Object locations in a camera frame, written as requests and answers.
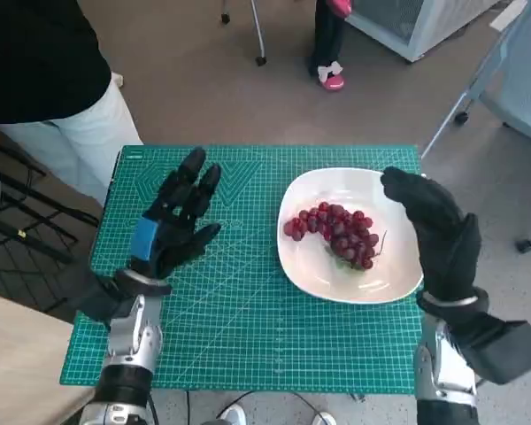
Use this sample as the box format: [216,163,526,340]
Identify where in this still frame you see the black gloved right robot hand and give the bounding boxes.
[380,166,483,305]

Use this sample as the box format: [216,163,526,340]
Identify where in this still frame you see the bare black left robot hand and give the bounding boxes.
[129,147,223,281]

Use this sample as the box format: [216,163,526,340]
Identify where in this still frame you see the red toy grape bunch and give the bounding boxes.
[283,201,389,271]

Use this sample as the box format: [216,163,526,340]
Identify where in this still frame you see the white square plate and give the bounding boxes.
[277,167,425,305]

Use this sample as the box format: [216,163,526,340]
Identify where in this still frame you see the green cutting mat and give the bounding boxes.
[59,144,424,395]

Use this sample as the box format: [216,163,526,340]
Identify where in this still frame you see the grey mesh chair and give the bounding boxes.
[419,0,531,253]

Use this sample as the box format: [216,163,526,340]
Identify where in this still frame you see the beige wooden board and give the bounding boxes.
[0,290,94,425]

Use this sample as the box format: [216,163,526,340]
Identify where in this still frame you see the metal chair legs with casters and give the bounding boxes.
[219,0,269,67]

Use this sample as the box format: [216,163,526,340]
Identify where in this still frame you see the white cabinet with glass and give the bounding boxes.
[347,0,501,63]

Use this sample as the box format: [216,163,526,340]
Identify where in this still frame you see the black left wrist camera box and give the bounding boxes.
[57,265,127,328]

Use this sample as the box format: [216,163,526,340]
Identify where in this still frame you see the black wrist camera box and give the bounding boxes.
[450,312,531,385]
[57,265,127,328]

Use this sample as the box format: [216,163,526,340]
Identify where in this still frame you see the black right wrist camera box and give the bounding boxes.
[450,312,531,385]

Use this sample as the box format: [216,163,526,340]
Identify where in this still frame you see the black wire rack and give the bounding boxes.
[0,123,103,320]

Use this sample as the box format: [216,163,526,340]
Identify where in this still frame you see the black floor cable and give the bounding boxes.
[185,390,319,425]

